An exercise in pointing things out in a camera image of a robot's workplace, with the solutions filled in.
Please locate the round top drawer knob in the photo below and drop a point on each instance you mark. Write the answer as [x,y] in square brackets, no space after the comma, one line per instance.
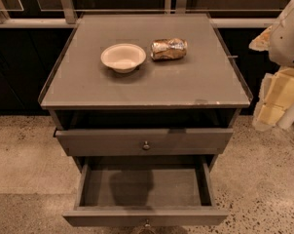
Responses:
[146,145]

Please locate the metal railing frame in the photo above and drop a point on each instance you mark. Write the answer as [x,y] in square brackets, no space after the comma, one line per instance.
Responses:
[67,7]

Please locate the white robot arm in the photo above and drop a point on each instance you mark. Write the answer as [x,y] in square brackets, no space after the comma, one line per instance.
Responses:
[276,97]

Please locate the crushed orange can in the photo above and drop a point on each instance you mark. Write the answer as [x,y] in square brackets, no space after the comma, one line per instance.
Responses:
[172,48]

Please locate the grey drawer cabinet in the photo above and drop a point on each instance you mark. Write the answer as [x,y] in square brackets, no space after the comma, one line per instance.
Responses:
[202,90]

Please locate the open grey middle drawer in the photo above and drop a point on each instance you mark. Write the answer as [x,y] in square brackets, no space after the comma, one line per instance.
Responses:
[125,191]

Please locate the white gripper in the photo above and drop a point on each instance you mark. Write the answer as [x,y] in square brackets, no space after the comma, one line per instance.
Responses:
[287,43]

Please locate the white paper bowl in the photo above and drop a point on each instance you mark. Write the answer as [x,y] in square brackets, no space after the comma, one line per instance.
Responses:
[123,58]

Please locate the grey top drawer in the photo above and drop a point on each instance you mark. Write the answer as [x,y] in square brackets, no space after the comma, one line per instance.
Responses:
[129,142]

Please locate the round drawer knob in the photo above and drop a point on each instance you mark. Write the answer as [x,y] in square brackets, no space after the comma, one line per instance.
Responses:
[147,224]
[146,145]

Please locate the round middle drawer knob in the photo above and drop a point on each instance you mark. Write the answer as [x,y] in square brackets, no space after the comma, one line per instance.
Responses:
[147,224]

